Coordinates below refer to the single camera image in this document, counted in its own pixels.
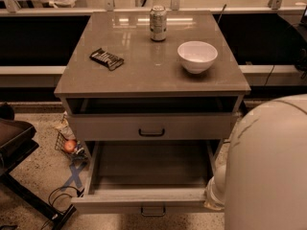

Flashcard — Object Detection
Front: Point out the black snack bar wrapper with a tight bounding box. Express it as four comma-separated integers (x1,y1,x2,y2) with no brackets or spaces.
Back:
89,48,124,71

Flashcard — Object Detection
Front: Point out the grey drawer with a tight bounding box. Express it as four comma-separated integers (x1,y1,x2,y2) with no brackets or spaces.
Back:
68,113,237,141
72,140,220,217

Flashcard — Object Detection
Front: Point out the red apple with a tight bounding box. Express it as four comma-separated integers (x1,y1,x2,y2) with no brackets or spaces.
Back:
63,140,77,153

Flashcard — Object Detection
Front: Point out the silver soda can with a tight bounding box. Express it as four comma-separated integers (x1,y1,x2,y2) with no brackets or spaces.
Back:
150,5,167,41

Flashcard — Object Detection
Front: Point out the blue tape cross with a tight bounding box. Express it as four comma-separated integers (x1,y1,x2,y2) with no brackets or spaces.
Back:
62,162,87,191

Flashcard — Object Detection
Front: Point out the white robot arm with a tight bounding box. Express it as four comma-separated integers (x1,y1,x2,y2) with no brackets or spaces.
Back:
204,94,307,230

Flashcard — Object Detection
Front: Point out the grey drawer cabinet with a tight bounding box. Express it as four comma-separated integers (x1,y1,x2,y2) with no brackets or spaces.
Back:
53,10,252,146

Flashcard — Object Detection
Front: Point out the wire basket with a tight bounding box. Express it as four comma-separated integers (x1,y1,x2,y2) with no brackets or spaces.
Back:
55,133,86,161

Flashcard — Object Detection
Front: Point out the black floor cable left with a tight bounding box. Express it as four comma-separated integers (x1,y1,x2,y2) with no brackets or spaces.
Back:
39,185,83,230

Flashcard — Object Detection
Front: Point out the white ceramic bowl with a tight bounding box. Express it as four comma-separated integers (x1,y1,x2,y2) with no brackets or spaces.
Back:
177,41,218,74

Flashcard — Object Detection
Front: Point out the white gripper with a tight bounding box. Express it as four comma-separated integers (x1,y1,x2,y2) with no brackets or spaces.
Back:
204,177,225,210

